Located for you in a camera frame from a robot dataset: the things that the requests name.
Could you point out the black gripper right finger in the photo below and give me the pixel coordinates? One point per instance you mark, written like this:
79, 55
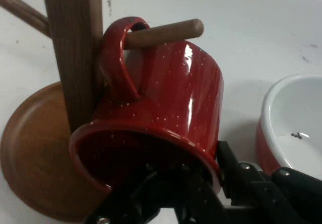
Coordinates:
264, 193

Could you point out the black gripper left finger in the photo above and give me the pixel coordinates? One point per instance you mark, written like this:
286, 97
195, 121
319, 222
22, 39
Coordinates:
161, 198

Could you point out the red speckled enamel mug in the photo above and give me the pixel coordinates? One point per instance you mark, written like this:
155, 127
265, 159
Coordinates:
171, 103

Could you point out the white bowl with red outside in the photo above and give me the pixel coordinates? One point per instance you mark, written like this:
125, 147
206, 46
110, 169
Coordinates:
296, 115

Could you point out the brown wooden mug tree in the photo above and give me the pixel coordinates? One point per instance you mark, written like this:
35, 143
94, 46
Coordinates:
73, 58

